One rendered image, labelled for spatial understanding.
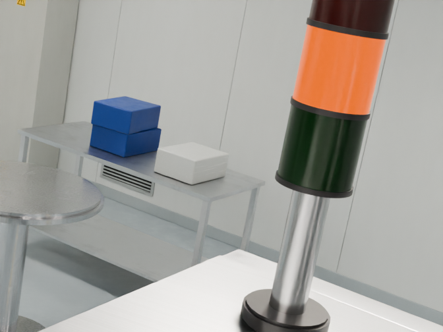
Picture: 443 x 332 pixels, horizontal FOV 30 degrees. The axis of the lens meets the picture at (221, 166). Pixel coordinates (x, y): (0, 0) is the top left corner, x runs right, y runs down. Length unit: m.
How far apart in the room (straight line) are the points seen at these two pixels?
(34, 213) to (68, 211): 0.19
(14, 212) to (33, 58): 3.43
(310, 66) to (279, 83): 6.00
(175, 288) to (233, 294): 0.04
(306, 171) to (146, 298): 0.14
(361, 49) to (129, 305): 0.22
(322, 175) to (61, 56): 7.09
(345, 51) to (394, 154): 5.68
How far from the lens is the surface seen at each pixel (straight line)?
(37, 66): 7.41
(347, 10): 0.50
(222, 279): 0.62
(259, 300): 0.56
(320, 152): 0.51
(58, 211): 4.24
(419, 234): 6.21
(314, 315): 0.56
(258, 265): 0.66
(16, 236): 4.59
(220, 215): 6.91
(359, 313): 0.61
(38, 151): 7.65
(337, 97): 0.50
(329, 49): 0.50
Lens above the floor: 2.33
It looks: 15 degrees down
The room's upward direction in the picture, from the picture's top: 10 degrees clockwise
